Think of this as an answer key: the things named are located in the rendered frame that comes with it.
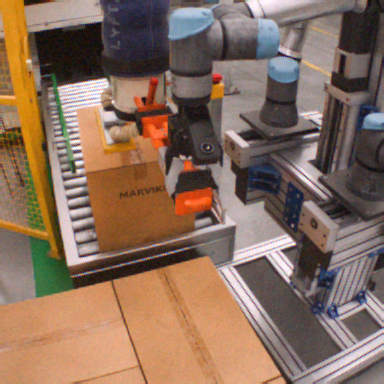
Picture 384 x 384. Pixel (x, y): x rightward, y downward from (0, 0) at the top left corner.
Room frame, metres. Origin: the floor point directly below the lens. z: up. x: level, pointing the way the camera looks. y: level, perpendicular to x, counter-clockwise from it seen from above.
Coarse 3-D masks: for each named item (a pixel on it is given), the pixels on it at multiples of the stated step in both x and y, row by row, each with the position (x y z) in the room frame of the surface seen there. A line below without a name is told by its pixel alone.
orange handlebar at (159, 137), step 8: (136, 96) 1.18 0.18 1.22; (136, 104) 1.13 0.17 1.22; (152, 128) 0.95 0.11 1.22; (152, 136) 0.91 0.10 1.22; (160, 136) 0.90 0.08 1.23; (152, 144) 0.91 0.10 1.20; (160, 144) 0.87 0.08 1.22; (168, 144) 0.91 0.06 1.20; (184, 168) 0.77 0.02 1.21; (192, 168) 0.76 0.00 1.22; (192, 200) 0.64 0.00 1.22; (200, 200) 0.64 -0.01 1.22; (208, 200) 0.65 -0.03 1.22; (192, 208) 0.63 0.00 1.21; (200, 208) 0.63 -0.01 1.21
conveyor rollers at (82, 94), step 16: (96, 80) 3.29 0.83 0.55; (64, 96) 2.93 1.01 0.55; (80, 96) 2.96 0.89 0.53; (96, 96) 2.93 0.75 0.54; (64, 112) 2.66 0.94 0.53; (64, 144) 2.14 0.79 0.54; (80, 144) 2.17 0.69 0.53; (64, 160) 1.96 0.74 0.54; (80, 160) 1.99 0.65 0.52; (64, 176) 1.79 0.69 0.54; (80, 176) 1.82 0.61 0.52; (80, 192) 1.64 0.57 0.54; (80, 208) 1.50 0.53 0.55; (80, 224) 1.38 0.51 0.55; (208, 224) 1.40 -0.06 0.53; (80, 240) 1.29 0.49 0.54; (96, 240) 1.31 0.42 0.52; (80, 256) 1.20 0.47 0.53
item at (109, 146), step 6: (96, 108) 1.37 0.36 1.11; (102, 108) 1.36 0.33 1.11; (108, 108) 1.30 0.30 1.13; (114, 108) 1.36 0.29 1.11; (96, 114) 1.32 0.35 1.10; (102, 120) 1.25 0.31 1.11; (102, 126) 1.22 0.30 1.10; (108, 126) 1.21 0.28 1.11; (114, 126) 1.16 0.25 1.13; (120, 126) 1.20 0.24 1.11; (102, 132) 1.17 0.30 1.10; (108, 132) 1.16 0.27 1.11; (102, 138) 1.13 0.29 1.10; (108, 138) 1.12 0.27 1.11; (132, 138) 1.13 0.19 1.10; (102, 144) 1.10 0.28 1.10; (108, 144) 1.09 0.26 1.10; (114, 144) 1.09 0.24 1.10; (120, 144) 1.09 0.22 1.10; (126, 144) 1.09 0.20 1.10; (132, 144) 1.09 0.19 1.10; (108, 150) 1.06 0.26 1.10; (114, 150) 1.07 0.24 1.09; (120, 150) 1.08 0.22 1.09; (126, 150) 1.08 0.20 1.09; (132, 150) 1.09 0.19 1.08
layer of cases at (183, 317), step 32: (96, 288) 1.01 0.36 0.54; (128, 288) 1.02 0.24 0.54; (160, 288) 1.02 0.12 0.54; (192, 288) 1.02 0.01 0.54; (224, 288) 1.02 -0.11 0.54; (0, 320) 0.83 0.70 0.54; (32, 320) 0.84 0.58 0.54; (64, 320) 0.85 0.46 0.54; (96, 320) 0.86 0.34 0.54; (128, 320) 0.87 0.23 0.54; (160, 320) 0.87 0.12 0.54; (192, 320) 0.87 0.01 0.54; (224, 320) 0.87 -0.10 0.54; (0, 352) 0.69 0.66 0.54; (32, 352) 0.70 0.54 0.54; (64, 352) 0.72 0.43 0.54; (96, 352) 0.73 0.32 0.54; (128, 352) 0.73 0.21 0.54; (160, 352) 0.74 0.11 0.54; (192, 352) 0.74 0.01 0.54; (224, 352) 0.74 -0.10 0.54; (256, 352) 0.73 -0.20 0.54
